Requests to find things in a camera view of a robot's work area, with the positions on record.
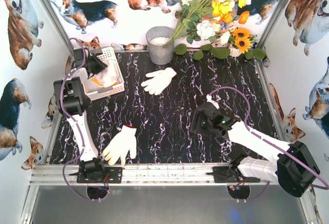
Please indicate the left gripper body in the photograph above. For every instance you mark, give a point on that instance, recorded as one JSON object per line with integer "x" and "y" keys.
{"x": 93, "y": 64}

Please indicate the orange dotted glove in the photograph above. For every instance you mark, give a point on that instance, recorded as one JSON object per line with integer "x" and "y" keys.
{"x": 108, "y": 77}

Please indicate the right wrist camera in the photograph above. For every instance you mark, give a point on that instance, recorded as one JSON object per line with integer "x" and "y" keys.
{"x": 209, "y": 99}

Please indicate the white plastic storage basket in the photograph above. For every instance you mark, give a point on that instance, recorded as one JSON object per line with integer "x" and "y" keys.
{"x": 95, "y": 92}

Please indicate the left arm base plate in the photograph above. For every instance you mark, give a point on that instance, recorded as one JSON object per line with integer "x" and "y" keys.
{"x": 94, "y": 174}

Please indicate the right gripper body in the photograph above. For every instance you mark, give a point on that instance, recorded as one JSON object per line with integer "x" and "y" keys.
{"x": 199, "y": 117}

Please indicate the small sunflower pot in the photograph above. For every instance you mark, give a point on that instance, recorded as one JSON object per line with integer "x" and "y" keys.
{"x": 241, "y": 41}

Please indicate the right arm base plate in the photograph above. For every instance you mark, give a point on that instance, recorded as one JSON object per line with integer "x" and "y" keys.
{"x": 227, "y": 173}

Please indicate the artificial flower bouquet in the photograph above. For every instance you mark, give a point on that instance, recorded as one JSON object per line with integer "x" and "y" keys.
{"x": 209, "y": 20}

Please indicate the cream knit glove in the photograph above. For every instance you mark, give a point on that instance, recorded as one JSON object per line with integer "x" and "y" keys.
{"x": 158, "y": 80}

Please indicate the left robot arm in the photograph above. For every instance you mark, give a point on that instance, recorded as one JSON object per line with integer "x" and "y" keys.
{"x": 72, "y": 102}

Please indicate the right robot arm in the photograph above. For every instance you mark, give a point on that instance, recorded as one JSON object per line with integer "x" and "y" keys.
{"x": 291, "y": 165}

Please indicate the grey metal bucket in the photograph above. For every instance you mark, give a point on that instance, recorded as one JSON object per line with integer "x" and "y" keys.
{"x": 160, "y": 48}

